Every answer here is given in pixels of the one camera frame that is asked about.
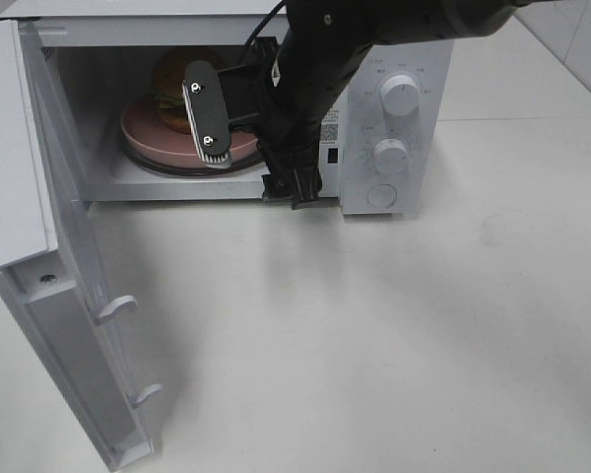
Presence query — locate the burger with lettuce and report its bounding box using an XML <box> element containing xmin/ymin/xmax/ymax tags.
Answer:
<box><xmin>151</xmin><ymin>46</ymin><xmax>225</xmax><ymax>134</ymax></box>

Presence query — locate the round white door button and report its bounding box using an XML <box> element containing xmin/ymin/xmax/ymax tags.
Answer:
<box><xmin>366</xmin><ymin>184</ymin><xmax>397</xmax><ymax>208</ymax></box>

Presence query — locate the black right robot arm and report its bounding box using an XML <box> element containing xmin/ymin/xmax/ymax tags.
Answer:
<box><xmin>219</xmin><ymin>0</ymin><xmax>526</xmax><ymax>209</ymax></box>

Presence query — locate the white microwave door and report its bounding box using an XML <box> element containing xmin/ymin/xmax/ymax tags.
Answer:
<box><xmin>0</xmin><ymin>20</ymin><xmax>159</xmax><ymax>471</ymax></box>

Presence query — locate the white warning label sticker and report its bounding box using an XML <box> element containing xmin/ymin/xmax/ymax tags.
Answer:
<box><xmin>320</xmin><ymin>97</ymin><xmax>347</xmax><ymax>144</ymax></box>

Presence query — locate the glass microwave turntable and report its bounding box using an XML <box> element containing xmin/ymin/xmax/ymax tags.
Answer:
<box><xmin>120</xmin><ymin>143</ymin><xmax>264</xmax><ymax>177</ymax></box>

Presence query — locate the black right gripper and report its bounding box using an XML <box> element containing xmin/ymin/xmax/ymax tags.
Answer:
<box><xmin>220</xmin><ymin>36</ymin><xmax>323</xmax><ymax>210</ymax></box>

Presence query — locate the white microwave oven body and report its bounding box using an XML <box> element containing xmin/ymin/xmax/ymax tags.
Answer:
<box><xmin>1</xmin><ymin>1</ymin><xmax>453</xmax><ymax>215</ymax></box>

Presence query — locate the white round knob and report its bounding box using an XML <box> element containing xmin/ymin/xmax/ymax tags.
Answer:
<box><xmin>379</xmin><ymin>72</ymin><xmax>421</xmax><ymax>117</ymax></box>
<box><xmin>372</xmin><ymin>138</ymin><xmax>409</xmax><ymax>174</ymax></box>

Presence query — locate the pink round plate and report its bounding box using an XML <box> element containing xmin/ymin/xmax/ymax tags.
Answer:
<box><xmin>121</xmin><ymin>94</ymin><xmax>258</xmax><ymax>168</ymax></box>

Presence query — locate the black camera cable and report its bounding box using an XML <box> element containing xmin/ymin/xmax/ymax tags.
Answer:
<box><xmin>240</xmin><ymin>0</ymin><xmax>292</xmax><ymax>65</ymax></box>

